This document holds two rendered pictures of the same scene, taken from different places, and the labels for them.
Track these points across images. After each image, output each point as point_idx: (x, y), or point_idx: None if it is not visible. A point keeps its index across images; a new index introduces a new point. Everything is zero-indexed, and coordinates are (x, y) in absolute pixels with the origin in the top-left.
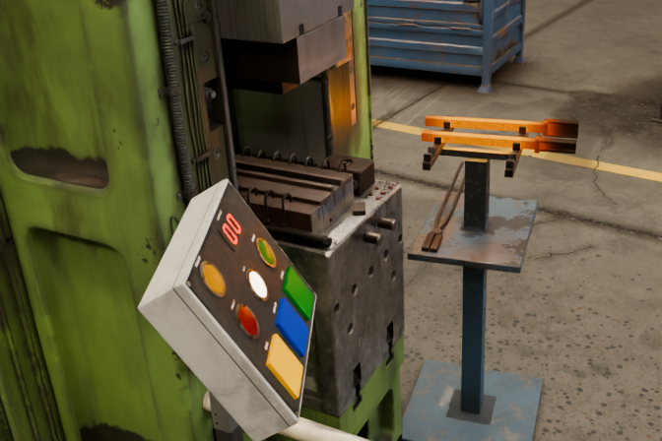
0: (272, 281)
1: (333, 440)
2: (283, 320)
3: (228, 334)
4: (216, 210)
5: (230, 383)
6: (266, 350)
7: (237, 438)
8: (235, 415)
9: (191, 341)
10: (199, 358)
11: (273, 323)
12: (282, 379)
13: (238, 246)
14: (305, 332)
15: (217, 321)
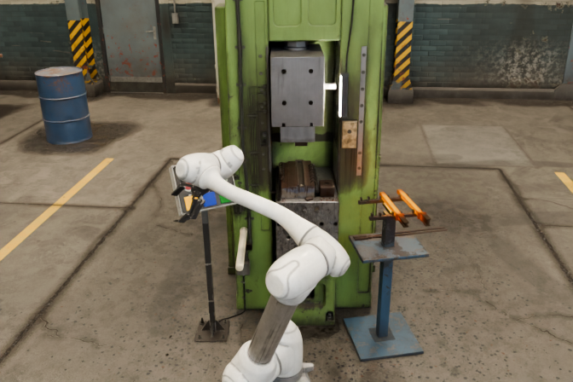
0: None
1: (238, 253)
2: (205, 194)
3: (176, 183)
4: None
5: (176, 196)
6: (188, 195)
7: (205, 227)
8: (176, 205)
9: (172, 181)
10: (173, 187)
11: None
12: (185, 203)
13: None
14: (213, 203)
15: (175, 179)
